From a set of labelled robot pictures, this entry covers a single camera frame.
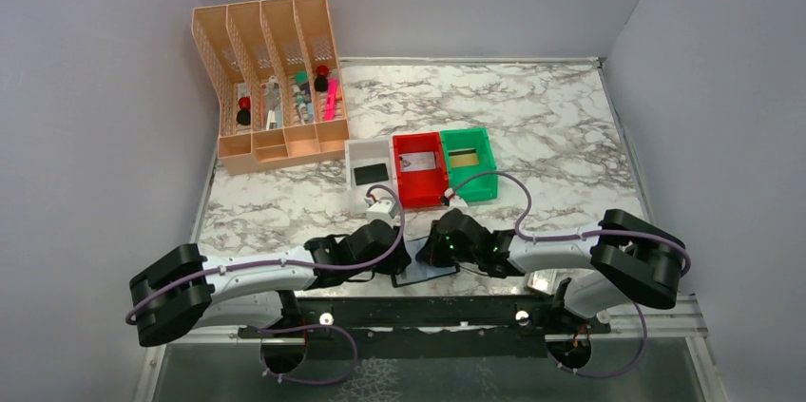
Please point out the silver patterned credit card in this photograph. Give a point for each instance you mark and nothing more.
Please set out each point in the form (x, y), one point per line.
(417, 161)

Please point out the black credit card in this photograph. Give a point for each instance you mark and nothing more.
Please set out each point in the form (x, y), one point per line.
(370, 174)

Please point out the gold credit card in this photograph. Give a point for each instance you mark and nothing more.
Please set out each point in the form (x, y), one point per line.
(460, 158)

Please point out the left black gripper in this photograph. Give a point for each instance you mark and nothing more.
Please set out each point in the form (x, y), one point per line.
(391, 254)

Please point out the silver card tin box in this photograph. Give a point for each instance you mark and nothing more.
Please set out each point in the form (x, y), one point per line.
(541, 282)

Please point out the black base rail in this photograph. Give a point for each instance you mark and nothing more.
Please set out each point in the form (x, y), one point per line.
(331, 328)

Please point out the white stapler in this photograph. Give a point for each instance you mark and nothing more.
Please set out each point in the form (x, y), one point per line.
(272, 104)

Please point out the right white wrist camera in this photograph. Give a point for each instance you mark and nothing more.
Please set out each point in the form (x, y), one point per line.
(454, 201)

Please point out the black leather card holder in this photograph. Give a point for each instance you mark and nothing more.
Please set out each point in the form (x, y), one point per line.
(418, 272)

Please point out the red plastic bin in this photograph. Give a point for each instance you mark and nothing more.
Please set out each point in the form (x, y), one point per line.
(424, 188)

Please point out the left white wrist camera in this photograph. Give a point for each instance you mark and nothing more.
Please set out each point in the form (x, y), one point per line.
(385, 209)

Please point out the white plastic bin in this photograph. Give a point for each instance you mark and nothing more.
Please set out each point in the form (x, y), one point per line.
(367, 162)

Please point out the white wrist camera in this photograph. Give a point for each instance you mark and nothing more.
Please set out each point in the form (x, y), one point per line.
(454, 201)
(385, 209)

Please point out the peach plastic desk organizer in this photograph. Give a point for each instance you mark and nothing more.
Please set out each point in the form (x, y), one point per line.
(241, 46)

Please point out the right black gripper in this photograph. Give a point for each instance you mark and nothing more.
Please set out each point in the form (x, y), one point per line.
(434, 251)

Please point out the green plastic bin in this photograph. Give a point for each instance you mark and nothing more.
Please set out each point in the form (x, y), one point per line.
(484, 188)

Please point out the red black stamp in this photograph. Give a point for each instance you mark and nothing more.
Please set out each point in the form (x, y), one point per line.
(243, 116)
(321, 82)

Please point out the pink highlighter pen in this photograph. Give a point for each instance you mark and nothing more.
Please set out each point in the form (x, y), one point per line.
(332, 100)

